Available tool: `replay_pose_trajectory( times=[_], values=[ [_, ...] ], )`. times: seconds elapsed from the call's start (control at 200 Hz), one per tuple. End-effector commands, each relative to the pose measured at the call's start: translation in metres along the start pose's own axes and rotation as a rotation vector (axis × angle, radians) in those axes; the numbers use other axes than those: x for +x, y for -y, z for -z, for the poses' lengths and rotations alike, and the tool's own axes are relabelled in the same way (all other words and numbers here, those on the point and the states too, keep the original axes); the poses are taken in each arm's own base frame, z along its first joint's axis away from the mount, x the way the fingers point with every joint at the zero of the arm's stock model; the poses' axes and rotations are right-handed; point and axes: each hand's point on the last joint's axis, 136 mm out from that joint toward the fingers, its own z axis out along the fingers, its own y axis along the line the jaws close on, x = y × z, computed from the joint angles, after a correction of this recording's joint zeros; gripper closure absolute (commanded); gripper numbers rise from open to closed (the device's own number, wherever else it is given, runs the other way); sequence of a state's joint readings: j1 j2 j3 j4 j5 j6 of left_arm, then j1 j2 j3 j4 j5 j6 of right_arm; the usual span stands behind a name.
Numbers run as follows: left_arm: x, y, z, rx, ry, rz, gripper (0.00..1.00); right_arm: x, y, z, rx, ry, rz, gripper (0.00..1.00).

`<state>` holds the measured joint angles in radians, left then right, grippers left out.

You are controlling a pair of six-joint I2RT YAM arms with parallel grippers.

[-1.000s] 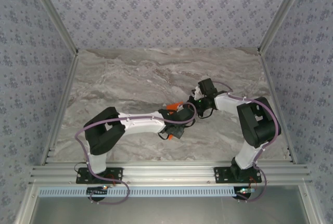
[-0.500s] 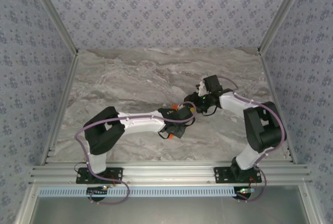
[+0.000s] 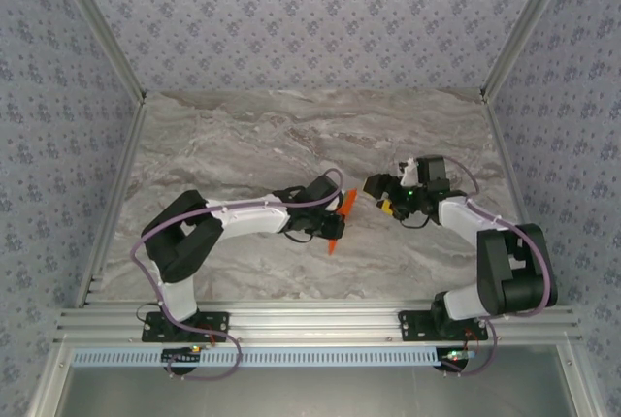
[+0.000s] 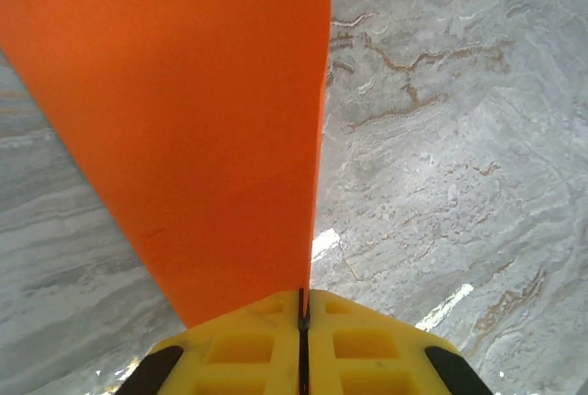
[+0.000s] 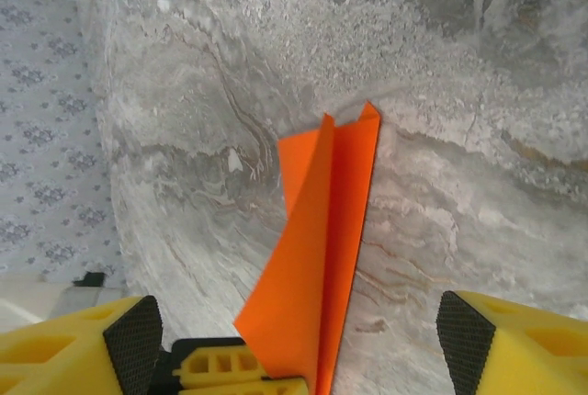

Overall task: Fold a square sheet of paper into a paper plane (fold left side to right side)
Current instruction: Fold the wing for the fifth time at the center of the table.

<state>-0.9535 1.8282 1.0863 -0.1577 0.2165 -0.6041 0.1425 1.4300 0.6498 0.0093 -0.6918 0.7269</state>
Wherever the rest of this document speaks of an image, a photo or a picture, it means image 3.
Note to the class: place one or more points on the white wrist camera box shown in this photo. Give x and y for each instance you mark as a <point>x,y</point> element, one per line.
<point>408,173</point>

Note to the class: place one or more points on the aluminium frame post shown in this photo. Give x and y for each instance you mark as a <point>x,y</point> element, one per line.
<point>525,24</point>
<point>103,24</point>

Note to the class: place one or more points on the small black circuit board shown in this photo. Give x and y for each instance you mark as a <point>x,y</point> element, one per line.
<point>182,355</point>
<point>456,355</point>

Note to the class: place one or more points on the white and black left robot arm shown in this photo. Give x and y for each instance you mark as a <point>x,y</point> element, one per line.
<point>247,217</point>

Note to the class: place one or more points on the wide aluminium mounting rail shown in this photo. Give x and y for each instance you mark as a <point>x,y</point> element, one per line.
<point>310,325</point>

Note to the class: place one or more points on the grey metal tray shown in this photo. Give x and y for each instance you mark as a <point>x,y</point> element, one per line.
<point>310,393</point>

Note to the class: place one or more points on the orange paper sheet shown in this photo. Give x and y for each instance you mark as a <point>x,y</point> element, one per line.
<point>349,203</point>

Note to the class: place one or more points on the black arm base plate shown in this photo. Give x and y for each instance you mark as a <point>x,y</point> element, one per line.
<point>412,327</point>
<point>213,327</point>

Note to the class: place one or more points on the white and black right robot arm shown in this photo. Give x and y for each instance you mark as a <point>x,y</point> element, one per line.
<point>461,218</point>

